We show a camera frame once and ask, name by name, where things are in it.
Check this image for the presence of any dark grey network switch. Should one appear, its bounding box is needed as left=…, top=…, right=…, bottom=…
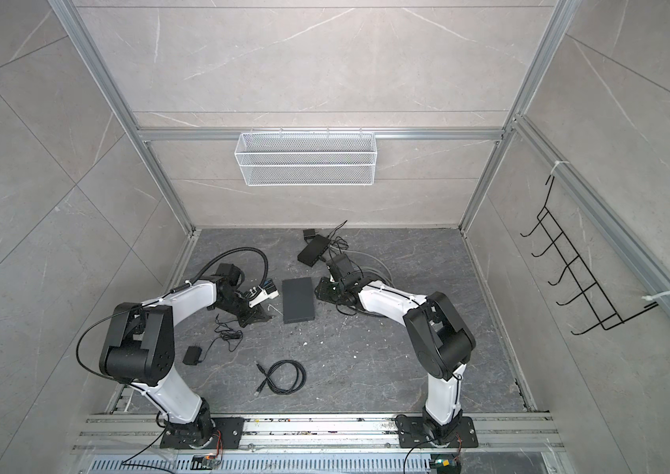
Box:
left=282, top=278, right=315, bottom=324

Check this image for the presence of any ribbed black network switch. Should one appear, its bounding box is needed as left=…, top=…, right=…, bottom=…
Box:
left=297, top=235, right=330, bottom=267

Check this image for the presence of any grey ethernet cable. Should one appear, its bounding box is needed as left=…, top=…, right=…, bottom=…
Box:
left=334, top=248, right=396, bottom=288

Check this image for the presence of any black power adapter with cable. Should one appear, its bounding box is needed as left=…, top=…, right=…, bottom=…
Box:
left=303, top=220, right=350, bottom=253

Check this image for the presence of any short black cable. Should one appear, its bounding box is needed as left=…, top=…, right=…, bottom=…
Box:
left=254, top=358, right=307, bottom=397

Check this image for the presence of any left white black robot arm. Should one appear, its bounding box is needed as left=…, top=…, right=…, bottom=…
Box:
left=80, top=247, right=277, bottom=448

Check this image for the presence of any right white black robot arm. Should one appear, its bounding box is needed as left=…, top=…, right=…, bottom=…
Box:
left=315, top=254, right=476, bottom=446

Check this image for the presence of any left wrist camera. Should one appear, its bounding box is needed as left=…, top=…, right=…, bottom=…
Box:
left=246, top=286, right=279, bottom=307

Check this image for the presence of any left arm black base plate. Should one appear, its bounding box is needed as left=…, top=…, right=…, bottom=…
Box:
left=159, top=417, right=245, bottom=450

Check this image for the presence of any white wire mesh basket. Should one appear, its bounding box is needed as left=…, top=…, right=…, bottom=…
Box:
left=234, top=132, right=378, bottom=187

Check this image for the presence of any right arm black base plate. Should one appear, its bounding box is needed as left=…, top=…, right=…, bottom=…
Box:
left=394, top=415, right=479, bottom=448

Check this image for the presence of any aluminium mounting rail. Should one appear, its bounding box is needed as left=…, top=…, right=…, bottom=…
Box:
left=72, top=413, right=564, bottom=454

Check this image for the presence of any black wire hook rack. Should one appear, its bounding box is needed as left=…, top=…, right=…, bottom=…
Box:
left=520, top=176, right=659, bottom=337

